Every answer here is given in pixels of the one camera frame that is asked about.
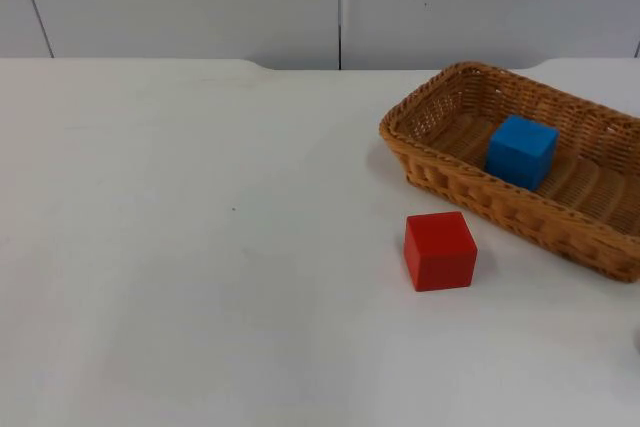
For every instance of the red cube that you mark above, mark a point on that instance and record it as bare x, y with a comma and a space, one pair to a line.
440, 252

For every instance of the blue cube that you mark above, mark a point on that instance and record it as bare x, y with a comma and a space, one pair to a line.
520, 152

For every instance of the brown wicker basket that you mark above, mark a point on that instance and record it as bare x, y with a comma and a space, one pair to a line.
500, 209

